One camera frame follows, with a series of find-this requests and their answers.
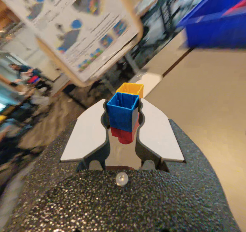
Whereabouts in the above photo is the blue one-stud block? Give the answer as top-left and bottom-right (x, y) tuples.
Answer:
(107, 92), (140, 132)

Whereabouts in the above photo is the blue plastic bin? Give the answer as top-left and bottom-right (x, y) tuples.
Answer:
(177, 0), (246, 49)

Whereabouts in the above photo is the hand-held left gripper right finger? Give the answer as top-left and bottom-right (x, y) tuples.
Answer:
(135, 98), (186, 163)

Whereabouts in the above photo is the instruction sheet on clipboard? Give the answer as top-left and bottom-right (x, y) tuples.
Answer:
(0, 0), (143, 87)

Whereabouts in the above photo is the yellow one-stud block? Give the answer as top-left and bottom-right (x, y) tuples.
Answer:
(116, 82), (144, 99)

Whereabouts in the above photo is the red two-stud block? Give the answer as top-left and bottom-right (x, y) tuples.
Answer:
(110, 113), (140, 145)

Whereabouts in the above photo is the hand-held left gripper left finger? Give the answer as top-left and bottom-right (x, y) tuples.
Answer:
(60, 99), (111, 163)

